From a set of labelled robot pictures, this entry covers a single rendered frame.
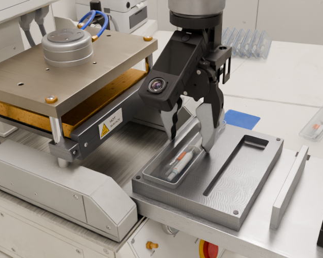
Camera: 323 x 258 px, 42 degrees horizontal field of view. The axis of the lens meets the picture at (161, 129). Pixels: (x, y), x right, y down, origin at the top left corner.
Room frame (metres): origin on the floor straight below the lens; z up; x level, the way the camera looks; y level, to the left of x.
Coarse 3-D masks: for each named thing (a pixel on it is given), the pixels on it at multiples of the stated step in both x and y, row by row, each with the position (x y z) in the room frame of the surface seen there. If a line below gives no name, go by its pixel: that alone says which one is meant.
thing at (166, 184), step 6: (222, 126) 0.58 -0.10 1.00; (168, 144) 0.53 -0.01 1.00; (162, 150) 0.51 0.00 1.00; (204, 150) 0.51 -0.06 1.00; (156, 156) 0.50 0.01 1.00; (198, 156) 0.50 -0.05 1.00; (144, 174) 0.46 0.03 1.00; (186, 174) 0.46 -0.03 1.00; (150, 180) 0.45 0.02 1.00; (156, 180) 0.45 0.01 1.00; (162, 180) 0.44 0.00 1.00; (180, 180) 0.45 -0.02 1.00; (168, 186) 0.44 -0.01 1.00; (174, 186) 0.44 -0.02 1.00
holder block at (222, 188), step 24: (216, 144) 0.54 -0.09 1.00; (240, 144) 0.55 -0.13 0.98; (264, 144) 0.55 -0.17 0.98; (144, 168) 0.48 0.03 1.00; (192, 168) 0.48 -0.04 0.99; (216, 168) 0.48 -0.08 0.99; (240, 168) 0.49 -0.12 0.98; (264, 168) 0.47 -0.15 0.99; (144, 192) 0.45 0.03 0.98; (168, 192) 0.43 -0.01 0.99; (192, 192) 0.43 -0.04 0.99; (216, 192) 0.44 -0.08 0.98; (240, 192) 0.42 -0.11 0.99; (216, 216) 0.39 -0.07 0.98; (240, 216) 0.38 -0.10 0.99
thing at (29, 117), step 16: (128, 80) 0.65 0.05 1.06; (96, 96) 0.59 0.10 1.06; (112, 96) 0.59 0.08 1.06; (0, 112) 0.59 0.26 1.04; (16, 112) 0.57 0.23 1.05; (32, 112) 0.55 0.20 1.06; (80, 112) 0.55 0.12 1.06; (96, 112) 0.55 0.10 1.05; (32, 128) 0.55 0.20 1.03; (48, 128) 0.53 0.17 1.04; (64, 128) 0.52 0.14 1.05
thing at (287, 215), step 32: (288, 160) 0.52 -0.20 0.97; (320, 160) 0.52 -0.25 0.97; (128, 192) 0.46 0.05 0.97; (288, 192) 0.41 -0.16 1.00; (320, 192) 0.45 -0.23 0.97; (192, 224) 0.40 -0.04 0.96; (256, 224) 0.39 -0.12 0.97; (288, 224) 0.39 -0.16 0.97; (320, 224) 0.39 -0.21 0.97; (256, 256) 0.35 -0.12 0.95; (288, 256) 0.33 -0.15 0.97; (320, 256) 0.33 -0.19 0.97
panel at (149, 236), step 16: (144, 224) 0.44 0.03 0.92; (160, 224) 0.46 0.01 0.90; (128, 240) 0.41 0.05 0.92; (144, 240) 0.43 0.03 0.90; (160, 240) 0.45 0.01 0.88; (176, 240) 0.47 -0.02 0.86; (192, 240) 0.49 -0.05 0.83; (144, 256) 0.41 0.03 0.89; (160, 256) 0.43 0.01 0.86; (176, 256) 0.45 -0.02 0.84; (192, 256) 0.47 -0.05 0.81
